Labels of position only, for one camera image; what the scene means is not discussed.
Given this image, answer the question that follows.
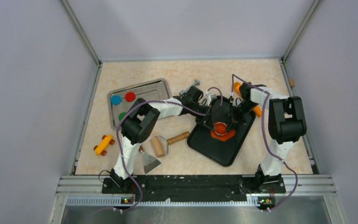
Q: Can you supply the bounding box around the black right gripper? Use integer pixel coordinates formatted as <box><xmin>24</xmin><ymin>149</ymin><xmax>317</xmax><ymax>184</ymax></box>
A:
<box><xmin>227</xmin><ymin>101</ymin><xmax>259</xmax><ymax>133</ymax></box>

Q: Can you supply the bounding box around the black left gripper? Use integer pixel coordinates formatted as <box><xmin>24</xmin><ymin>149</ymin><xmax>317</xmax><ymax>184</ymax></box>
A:
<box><xmin>189</xmin><ymin>103</ymin><xmax>215</xmax><ymax>132</ymax></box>

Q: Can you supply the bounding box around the orange-red dough piece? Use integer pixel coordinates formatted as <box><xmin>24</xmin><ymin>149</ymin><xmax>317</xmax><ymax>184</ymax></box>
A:
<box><xmin>210</xmin><ymin>122</ymin><xmax>236</xmax><ymax>142</ymax></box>

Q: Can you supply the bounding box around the black baking tray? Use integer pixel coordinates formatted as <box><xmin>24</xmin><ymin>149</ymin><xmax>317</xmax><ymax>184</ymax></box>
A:
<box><xmin>187</xmin><ymin>97</ymin><xmax>256</xmax><ymax>167</ymax></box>

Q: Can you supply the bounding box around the wooden dough roller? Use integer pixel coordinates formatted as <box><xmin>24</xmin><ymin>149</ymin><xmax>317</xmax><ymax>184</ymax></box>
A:
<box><xmin>151</xmin><ymin>132</ymin><xmax>190</xmax><ymax>158</ymax></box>

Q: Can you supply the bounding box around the wooden handled metal scraper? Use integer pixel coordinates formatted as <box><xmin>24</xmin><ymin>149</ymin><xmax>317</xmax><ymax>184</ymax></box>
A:
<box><xmin>139</xmin><ymin>146</ymin><xmax>162</xmax><ymax>175</ymax></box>

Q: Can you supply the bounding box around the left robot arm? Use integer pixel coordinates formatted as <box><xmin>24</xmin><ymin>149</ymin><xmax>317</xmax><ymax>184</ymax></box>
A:
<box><xmin>110</xmin><ymin>86</ymin><xmax>223</xmax><ymax>193</ymax></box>

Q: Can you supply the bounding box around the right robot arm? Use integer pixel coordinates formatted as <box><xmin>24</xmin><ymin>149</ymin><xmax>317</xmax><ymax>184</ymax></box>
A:
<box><xmin>227</xmin><ymin>82</ymin><xmax>307</xmax><ymax>193</ymax></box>

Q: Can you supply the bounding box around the red dough disc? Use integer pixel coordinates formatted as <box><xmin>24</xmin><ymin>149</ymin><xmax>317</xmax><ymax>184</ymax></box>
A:
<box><xmin>124</xmin><ymin>91</ymin><xmax>136</xmax><ymax>102</ymax></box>

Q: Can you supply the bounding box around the green dough disc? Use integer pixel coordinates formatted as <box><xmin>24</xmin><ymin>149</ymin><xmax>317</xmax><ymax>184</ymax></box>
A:
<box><xmin>118</xmin><ymin>112</ymin><xmax>127</xmax><ymax>121</ymax></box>

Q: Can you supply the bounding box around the blue dough disc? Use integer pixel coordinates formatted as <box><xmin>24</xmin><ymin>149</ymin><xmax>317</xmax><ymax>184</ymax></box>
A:
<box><xmin>110</xmin><ymin>95</ymin><xmax>122</xmax><ymax>105</ymax></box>

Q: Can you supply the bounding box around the orange toy carrot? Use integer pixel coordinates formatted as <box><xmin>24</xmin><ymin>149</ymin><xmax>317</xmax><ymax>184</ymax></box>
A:
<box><xmin>234</xmin><ymin>82</ymin><xmax>262</xmax><ymax>118</ymax></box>

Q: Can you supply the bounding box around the grey toy block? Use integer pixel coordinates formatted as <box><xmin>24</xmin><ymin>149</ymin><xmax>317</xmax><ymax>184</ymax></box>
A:
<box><xmin>179</xmin><ymin>79</ymin><xmax>200</xmax><ymax>96</ymax></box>

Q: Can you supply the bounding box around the silver metal tray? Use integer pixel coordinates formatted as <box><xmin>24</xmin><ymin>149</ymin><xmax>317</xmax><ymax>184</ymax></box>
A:
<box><xmin>107</xmin><ymin>78</ymin><xmax>172</xmax><ymax>130</ymax></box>

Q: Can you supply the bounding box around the yellow toy car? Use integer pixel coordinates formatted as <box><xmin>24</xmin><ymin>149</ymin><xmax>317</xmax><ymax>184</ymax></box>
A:
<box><xmin>94</xmin><ymin>134</ymin><xmax>115</xmax><ymax>156</ymax></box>

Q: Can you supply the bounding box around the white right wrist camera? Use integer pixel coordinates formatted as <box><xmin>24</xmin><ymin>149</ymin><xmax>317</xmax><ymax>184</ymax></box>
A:
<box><xmin>228</xmin><ymin>90</ymin><xmax>241</xmax><ymax>107</ymax></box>

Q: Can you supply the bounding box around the small brown wall object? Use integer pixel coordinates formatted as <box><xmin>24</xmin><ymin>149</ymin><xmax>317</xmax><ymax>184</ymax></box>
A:
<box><xmin>288</xmin><ymin>78</ymin><xmax>295</xmax><ymax>88</ymax></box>

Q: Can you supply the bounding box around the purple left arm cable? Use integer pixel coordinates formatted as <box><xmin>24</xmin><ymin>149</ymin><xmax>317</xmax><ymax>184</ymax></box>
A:
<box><xmin>117</xmin><ymin>86</ymin><xmax>224</xmax><ymax>214</ymax></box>

